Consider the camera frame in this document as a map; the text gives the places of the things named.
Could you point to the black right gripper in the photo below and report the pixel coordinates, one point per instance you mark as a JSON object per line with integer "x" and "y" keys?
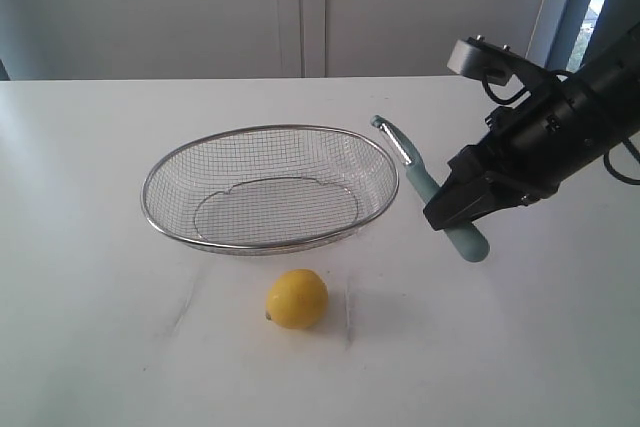
{"x": 531, "y": 149}

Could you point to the teal handled peeler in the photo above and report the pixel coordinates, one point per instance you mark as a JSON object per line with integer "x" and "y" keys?
{"x": 469, "y": 242}

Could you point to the yellow lemon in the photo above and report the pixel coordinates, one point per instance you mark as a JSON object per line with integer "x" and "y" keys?
{"x": 297, "y": 300}

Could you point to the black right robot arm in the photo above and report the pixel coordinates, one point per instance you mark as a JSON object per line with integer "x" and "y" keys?
{"x": 622, "y": 55}

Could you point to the white cabinet doors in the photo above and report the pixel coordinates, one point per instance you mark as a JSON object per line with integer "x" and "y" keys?
{"x": 148, "y": 39}

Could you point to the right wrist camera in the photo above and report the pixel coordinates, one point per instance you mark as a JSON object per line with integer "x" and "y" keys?
{"x": 475, "y": 59}

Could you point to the oval wire mesh basket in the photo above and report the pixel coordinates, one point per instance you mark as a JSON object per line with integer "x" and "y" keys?
{"x": 268, "y": 190}

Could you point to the window with blue frame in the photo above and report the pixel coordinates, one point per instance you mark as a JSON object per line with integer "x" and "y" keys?
{"x": 586, "y": 28}

